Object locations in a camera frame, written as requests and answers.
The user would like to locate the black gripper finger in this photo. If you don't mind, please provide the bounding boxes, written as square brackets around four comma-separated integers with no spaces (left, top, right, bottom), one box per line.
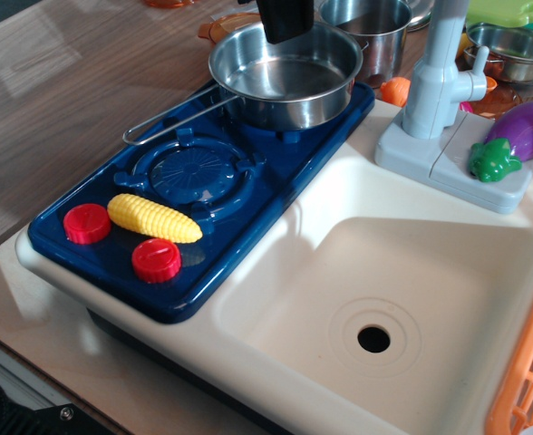
[257,0,315,44]

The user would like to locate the steel pan with wire handle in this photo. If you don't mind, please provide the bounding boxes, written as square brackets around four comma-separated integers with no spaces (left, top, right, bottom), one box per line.
[122,20,364,147]

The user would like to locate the blue toy stove top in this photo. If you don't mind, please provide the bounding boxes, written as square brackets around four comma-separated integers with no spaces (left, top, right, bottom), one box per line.
[27,83,375,324]

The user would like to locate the red stove knob right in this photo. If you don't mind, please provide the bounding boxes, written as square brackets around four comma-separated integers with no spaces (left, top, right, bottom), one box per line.
[131,238,182,284]

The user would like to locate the red stove knob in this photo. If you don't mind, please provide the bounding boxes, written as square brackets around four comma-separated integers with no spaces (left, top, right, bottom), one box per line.
[131,238,182,284]
[63,203,111,245]

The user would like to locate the red stove knob left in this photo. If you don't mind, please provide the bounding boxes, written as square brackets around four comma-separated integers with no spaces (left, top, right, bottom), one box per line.
[63,203,111,245]

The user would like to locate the cream toy sink unit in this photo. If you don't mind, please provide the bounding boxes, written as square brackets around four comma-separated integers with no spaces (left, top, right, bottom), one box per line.
[16,102,533,434]

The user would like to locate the orange transparent lid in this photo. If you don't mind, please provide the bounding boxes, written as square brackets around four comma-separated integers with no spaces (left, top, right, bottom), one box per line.
[198,13,260,44]

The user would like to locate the tall steel pot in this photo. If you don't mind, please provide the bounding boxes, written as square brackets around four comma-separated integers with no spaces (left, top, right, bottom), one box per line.
[318,0,412,89]

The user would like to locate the orange toy vegetable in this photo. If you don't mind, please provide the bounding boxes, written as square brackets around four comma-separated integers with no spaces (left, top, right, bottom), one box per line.
[380,77,411,108]

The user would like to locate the grey toy faucet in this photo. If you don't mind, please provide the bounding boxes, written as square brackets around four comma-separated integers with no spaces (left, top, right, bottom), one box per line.
[374,1,533,214]

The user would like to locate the amber transparent lid right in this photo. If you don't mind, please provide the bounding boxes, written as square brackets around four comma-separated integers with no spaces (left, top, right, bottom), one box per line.
[460,76,522,120]

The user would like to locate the green plastic plate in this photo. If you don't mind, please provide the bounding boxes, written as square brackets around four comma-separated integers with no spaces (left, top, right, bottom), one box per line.
[466,0,533,27]

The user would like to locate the yellow toy corn cob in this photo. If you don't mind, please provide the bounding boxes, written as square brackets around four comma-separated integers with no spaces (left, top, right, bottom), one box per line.
[107,193,203,244]

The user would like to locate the purple toy eggplant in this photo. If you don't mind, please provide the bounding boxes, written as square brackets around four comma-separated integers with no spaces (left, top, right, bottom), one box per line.
[468,101,533,182]

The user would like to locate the orange plastic dish rack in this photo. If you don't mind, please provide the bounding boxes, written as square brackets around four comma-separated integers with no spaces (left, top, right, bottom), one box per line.
[484,260,533,435]

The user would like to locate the steel pot with handles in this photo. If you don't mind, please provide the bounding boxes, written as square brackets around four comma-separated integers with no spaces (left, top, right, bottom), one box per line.
[462,23,533,84]

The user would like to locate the black bracket with screw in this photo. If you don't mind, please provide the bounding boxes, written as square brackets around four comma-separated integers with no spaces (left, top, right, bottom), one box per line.
[0,385,111,434]

